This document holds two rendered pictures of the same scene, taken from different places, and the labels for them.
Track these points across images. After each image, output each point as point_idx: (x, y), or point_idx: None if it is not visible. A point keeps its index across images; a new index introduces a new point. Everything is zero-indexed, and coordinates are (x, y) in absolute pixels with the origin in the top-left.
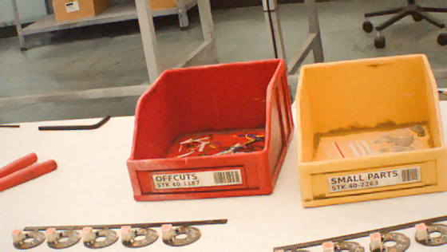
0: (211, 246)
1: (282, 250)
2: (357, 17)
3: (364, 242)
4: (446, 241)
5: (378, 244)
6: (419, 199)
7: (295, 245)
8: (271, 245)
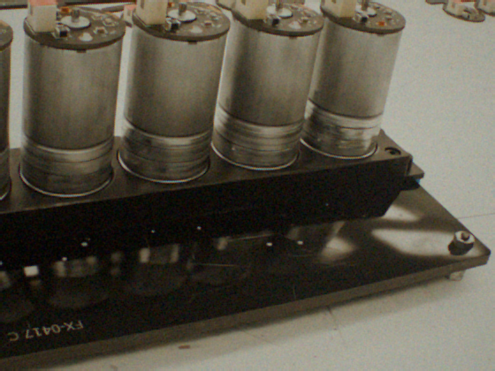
0: (14, 11)
1: (116, 10)
2: None
3: (206, 2)
4: (302, 2)
5: (235, 1)
6: None
7: (127, 4)
8: (94, 6)
